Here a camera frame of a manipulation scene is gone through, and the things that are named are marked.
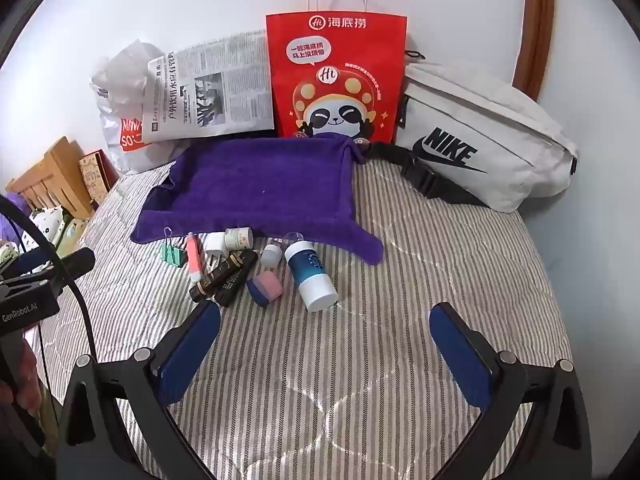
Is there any striped bed sheet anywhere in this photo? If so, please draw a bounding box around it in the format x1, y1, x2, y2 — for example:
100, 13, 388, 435
25, 155, 576, 480

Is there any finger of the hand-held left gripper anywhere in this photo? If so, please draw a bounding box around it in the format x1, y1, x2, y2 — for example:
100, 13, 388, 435
47, 246, 97, 286
10, 251, 53, 277

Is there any black cable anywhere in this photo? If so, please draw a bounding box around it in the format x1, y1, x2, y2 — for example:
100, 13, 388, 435
0, 192, 98, 358

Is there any blue pink small bottle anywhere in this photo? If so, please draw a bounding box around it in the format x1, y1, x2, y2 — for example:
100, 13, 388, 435
246, 269, 283, 308

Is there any brown wooden bed frame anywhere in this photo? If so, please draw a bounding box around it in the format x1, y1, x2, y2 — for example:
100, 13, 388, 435
512, 0, 556, 103

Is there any small white jar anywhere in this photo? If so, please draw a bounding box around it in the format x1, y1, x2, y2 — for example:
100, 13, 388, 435
224, 227, 253, 252

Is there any red paper bag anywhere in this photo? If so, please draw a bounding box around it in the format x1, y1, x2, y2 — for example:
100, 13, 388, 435
265, 0, 408, 146

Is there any purple fluffy cloth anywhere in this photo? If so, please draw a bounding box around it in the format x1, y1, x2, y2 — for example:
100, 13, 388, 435
0, 195, 31, 261

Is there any small white bottle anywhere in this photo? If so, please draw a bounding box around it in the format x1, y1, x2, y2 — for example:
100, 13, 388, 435
261, 242, 283, 271

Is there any blue white bottle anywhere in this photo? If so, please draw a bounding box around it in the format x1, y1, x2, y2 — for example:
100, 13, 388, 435
284, 240, 337, 313

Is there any light wooden furniture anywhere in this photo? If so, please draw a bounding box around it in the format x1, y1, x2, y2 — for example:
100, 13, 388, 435
5, 136, 96, 221

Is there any green binder clip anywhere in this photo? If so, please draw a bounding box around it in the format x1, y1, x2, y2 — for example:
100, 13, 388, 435
160, 227, 188, 266

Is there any white plastic bag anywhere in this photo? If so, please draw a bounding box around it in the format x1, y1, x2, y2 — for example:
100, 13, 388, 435
90, 39, 176, 176

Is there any white charger plug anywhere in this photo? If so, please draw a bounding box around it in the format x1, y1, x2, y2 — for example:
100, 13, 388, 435
202, 231, 231, 271

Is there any black gold tube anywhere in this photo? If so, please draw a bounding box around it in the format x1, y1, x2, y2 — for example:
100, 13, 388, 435
215, 260, 261, 307
189, 250, 258, 303

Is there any person's left hand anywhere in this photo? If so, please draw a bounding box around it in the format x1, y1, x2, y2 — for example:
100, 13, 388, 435
11, 340, 42, 413

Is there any purple towel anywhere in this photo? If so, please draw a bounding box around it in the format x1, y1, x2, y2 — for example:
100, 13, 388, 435
130, 132, 385, 266

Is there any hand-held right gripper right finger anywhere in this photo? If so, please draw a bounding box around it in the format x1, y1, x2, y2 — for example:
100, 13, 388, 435
429, 301, 596, 480

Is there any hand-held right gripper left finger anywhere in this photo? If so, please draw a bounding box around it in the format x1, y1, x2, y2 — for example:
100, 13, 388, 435
57, 301, 223, 480

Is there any white dotted cloth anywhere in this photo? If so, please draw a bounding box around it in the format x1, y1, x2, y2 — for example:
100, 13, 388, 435
27, 207, 71, 246

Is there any pink tube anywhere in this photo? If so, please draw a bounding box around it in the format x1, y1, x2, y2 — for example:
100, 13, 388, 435
185, 233, 206, 283

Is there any patterned cardboard box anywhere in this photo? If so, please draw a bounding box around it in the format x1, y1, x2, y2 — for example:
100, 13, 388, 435
78, 149, 121, 206

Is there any newspaper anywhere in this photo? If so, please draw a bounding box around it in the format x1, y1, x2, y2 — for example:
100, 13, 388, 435
141, 30, 277, 145

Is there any white waist bag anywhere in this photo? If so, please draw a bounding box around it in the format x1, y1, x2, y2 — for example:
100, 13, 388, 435
367, 50, 581, 213

